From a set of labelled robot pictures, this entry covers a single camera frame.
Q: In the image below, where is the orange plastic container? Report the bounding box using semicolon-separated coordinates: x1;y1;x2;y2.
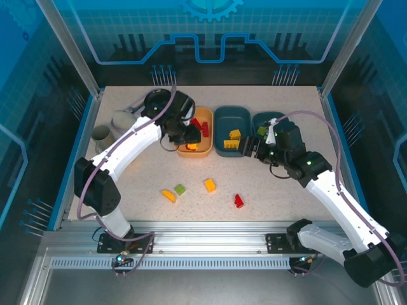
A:
176;106;214;159

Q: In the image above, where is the teal plastic container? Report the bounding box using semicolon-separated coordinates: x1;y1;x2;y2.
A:
251;111;287;140
212;105;252;159

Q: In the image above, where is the black frying pan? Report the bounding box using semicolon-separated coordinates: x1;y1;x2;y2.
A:
143;88;175;119

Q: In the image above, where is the beige woven cloth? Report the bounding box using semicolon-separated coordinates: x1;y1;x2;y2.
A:
111;109;137;131

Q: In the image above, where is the blue table side rim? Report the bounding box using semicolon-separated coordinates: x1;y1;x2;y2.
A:
326;93;378;230
47;91;96;230

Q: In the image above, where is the grey mug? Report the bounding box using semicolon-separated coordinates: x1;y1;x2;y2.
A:
91;125;115;153

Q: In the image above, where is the small LED connector board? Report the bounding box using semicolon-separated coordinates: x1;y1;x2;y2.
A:
297;254;319;266
116;252;134;268

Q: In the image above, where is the steel sheet shelf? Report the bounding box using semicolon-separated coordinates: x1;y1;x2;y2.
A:
19;254;398;305

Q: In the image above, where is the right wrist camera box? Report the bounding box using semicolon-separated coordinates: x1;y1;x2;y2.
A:
265;119;278;146

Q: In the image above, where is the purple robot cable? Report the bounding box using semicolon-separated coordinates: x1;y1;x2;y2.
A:
275;110;407;287
76;85;177;278

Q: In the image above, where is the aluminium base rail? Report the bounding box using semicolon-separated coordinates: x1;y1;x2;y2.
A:
41;220;382;255

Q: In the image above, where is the aluminium frame post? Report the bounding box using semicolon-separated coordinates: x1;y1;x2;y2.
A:
319;0;384;96
35;0;102;98

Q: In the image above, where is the slotted metal cable duct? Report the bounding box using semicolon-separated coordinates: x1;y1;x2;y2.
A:
50;257;295;271

